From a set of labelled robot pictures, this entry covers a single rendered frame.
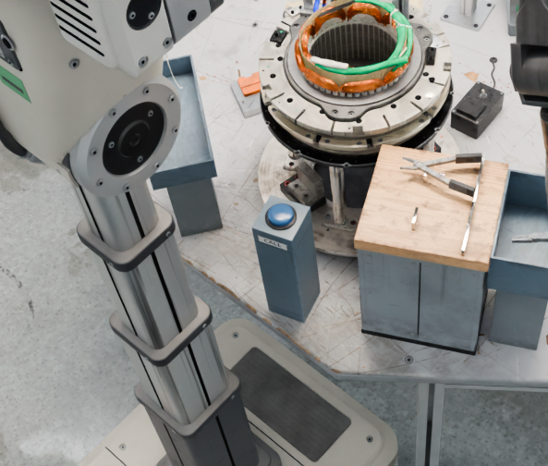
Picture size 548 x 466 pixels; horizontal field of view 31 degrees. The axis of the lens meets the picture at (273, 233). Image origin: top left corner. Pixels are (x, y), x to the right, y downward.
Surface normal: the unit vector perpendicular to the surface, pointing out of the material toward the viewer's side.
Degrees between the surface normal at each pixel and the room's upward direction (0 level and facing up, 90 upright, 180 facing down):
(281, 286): 90
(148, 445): 0
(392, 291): 90
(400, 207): 0
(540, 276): 90
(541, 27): 68
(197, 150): 0
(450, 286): 90
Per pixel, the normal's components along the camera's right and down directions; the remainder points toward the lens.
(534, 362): -0.10, -0.58
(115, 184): 0.73, 0.51
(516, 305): -0.28, 0.80
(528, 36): -0.79, 0.28
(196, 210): 0.19, 0.79
